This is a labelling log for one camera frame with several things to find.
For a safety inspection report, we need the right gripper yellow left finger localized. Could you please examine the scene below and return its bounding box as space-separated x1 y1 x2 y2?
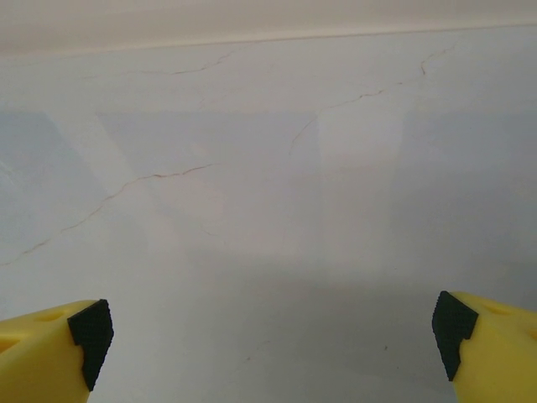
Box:
0 298 115 403

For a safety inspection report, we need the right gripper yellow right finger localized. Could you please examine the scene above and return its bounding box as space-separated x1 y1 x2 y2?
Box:
430 290 537 403

